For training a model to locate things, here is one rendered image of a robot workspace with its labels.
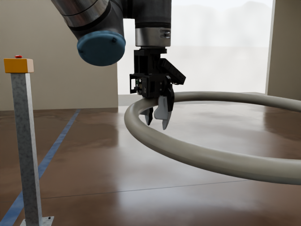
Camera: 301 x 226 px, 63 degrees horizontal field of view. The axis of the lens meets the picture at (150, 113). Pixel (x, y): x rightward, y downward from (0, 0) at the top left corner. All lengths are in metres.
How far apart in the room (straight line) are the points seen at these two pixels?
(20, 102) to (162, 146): 1.31
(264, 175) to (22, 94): 1.42
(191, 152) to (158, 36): 0.34
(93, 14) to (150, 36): 0.18
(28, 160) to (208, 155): 1.44
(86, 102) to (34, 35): 1.99
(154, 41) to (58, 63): 6.03
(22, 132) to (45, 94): 5.08
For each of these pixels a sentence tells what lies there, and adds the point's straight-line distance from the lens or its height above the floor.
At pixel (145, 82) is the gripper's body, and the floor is 0.99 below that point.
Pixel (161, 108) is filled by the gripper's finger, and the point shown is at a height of 0.92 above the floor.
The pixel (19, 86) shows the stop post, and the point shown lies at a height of 0.93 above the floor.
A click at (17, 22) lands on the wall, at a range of 6.85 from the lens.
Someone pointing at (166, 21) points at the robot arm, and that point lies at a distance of 0.61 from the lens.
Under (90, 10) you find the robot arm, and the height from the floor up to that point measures 1.12.
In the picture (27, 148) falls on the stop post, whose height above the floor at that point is 0.56.
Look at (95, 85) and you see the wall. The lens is 6.49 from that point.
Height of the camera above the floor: 1.03
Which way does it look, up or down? 10 degrees down
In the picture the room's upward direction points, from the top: straight up
